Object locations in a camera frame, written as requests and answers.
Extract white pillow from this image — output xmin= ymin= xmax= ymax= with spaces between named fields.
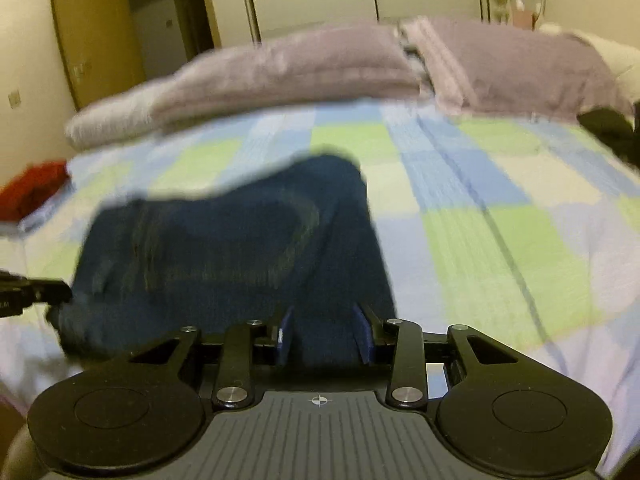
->
xmin=540 ymin=22 xmax=640 ymax=106

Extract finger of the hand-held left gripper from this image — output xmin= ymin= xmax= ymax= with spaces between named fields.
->
xmin=27 ymin=279 xmax=74 ymax=307

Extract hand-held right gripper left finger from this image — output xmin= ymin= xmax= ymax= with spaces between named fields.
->
xmin=129 ymin=306 xmax=296 ymax=410

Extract black cloth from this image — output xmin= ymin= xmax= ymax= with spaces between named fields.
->
xmin=577 ymin=106 xmax=640 ymax=168

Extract dark blue jeans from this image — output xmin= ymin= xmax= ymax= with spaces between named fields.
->
xmin=47 ymin=152 xmax=398 ymax=366

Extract checkered bed sheet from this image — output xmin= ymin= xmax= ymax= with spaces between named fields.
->
xmin=0 ymin=100 xmax=640 ymax=466

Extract right purple pillow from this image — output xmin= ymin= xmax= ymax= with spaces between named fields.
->
xmin=400 ymin=15 xmax=632 ymax=121

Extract wooden door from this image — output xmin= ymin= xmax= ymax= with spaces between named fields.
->
xmin=47 ymin=0 xmax=148 ymax=108

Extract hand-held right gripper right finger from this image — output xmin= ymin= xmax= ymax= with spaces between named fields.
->
xmin=352 ymin=303 xmax=521 ymax=408

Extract red garment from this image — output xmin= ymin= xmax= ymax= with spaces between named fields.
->
xmin=0 ymin=160 xmax=71 ymax=223

